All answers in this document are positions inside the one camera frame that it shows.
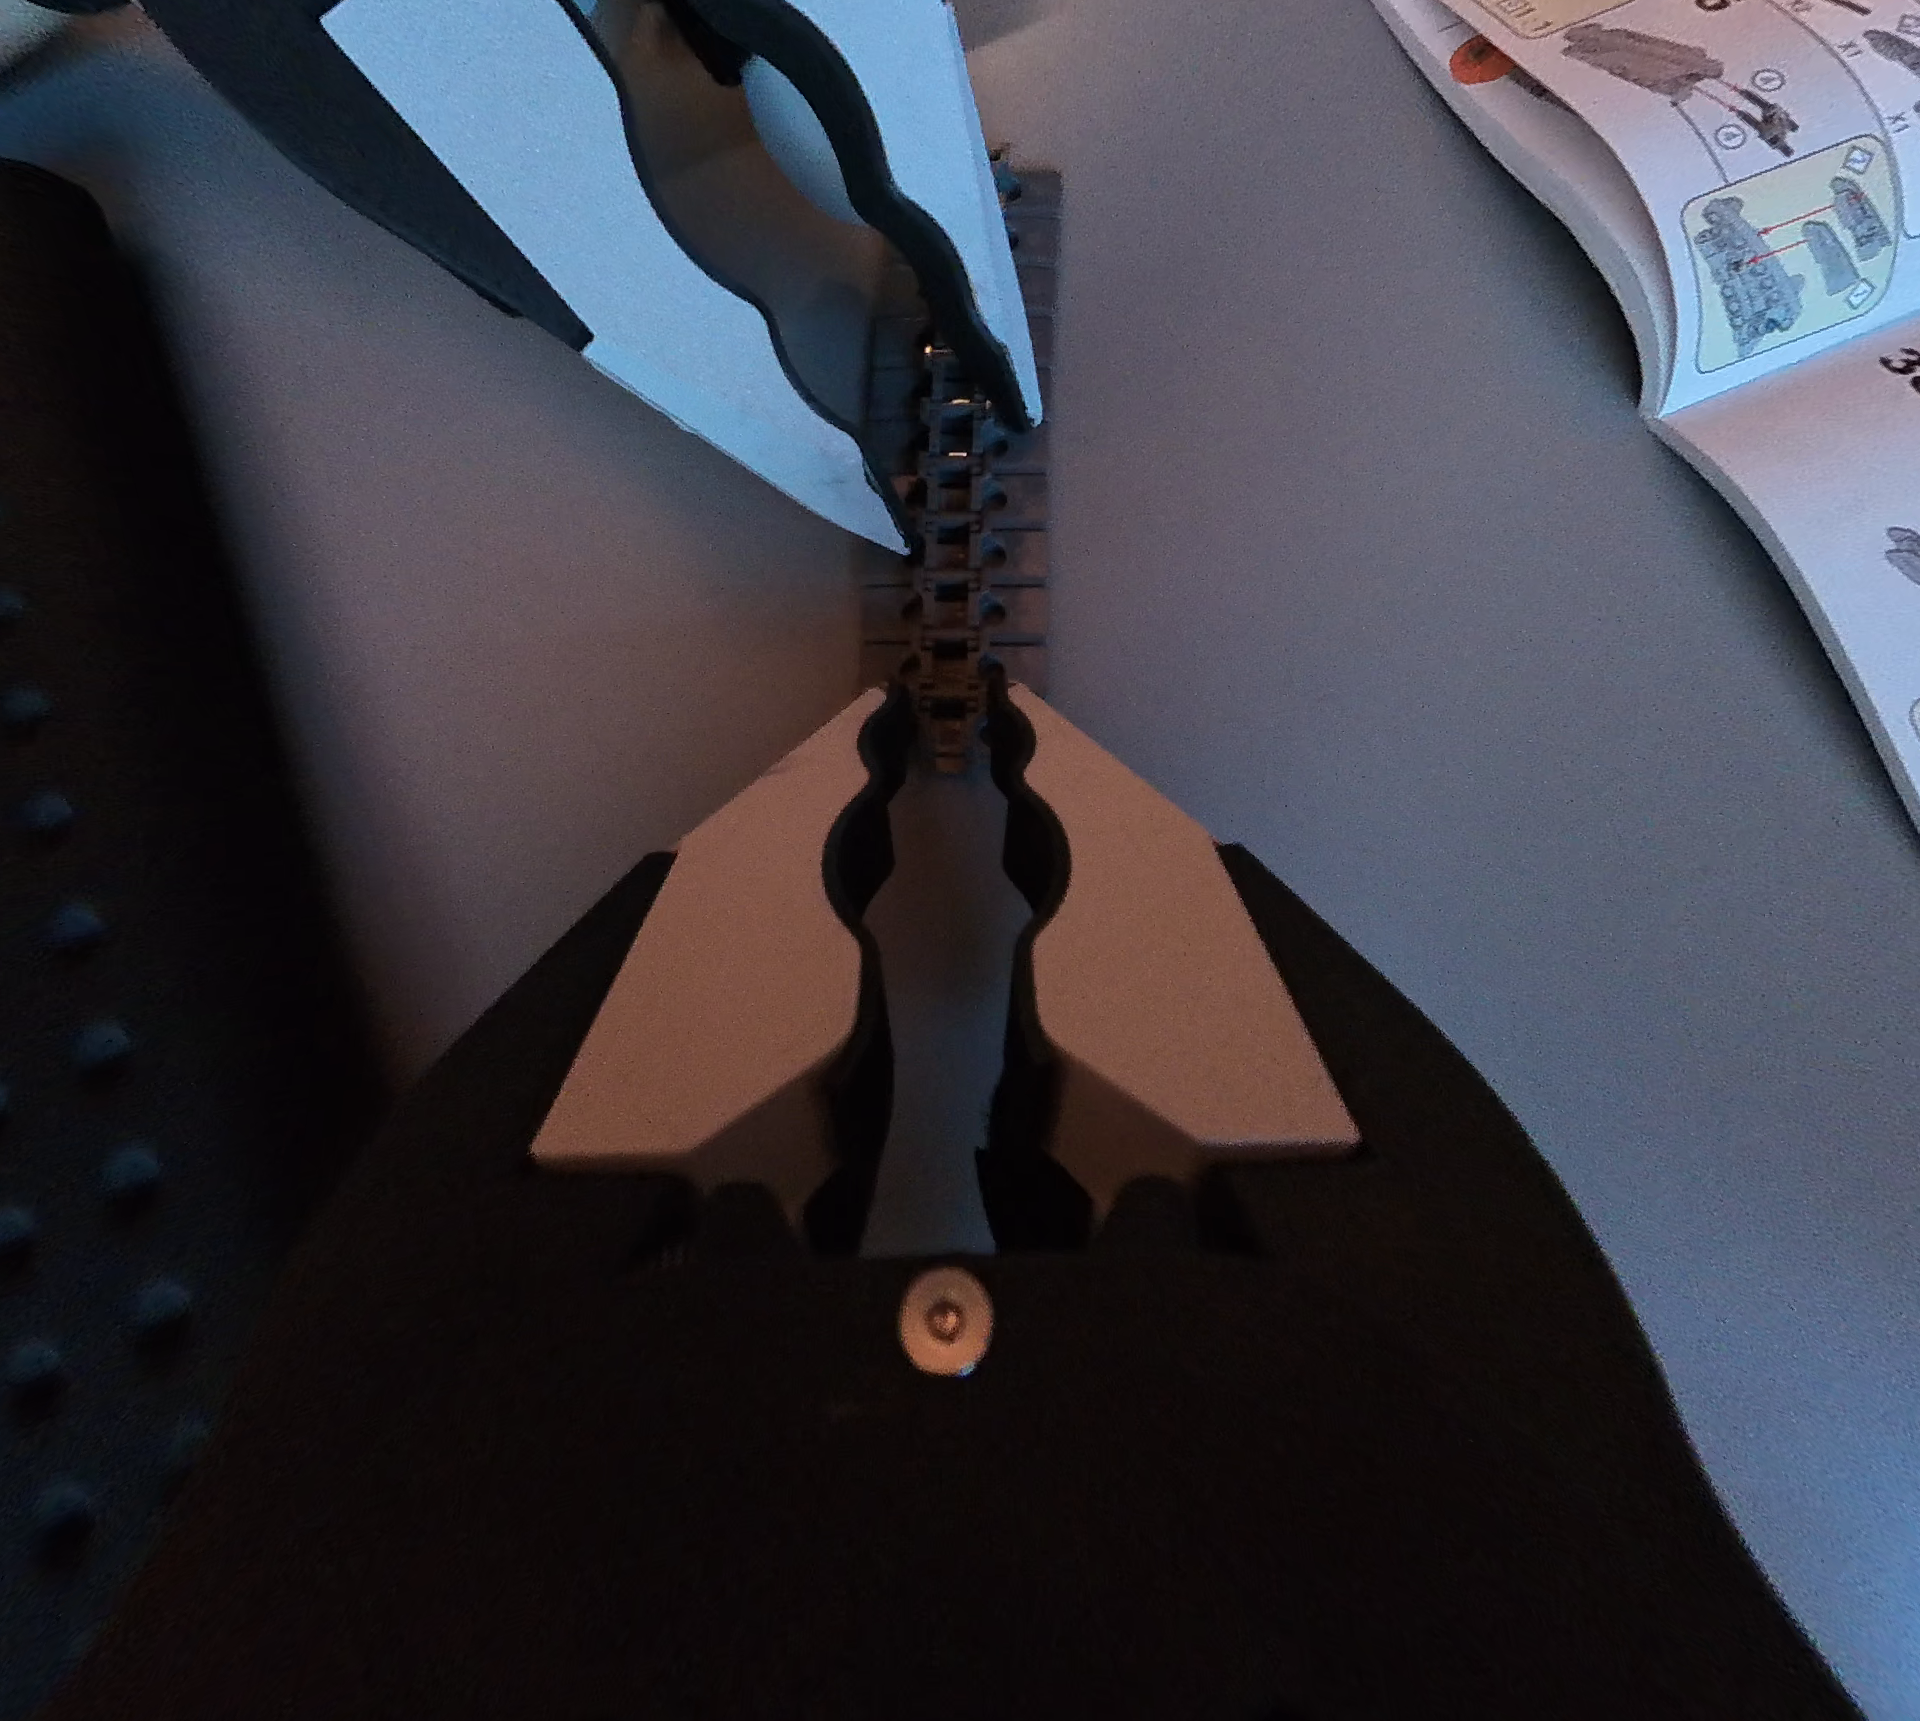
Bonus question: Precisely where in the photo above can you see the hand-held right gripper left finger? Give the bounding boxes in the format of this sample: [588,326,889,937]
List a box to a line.
[528,688,905,1250]

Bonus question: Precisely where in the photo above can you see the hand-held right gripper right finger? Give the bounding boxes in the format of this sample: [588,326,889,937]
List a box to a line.
[977,676,1363,1250]

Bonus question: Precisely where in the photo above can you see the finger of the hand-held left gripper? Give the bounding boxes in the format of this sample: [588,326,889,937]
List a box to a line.
[632,0,1045,437]
[321,0,916,561]

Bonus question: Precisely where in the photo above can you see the black toy track chain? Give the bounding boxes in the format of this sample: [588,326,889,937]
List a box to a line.
[852,145,1066,779]

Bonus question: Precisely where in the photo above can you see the grey desk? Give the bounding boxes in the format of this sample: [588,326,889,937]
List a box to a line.
[0,0,1920,1693]

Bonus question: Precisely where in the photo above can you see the black perforated panel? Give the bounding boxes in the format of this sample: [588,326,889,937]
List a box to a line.
[0,159,378,1721]

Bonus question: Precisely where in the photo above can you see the open instruction booklet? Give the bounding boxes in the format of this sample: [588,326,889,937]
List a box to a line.
[1245,0,1920,838]

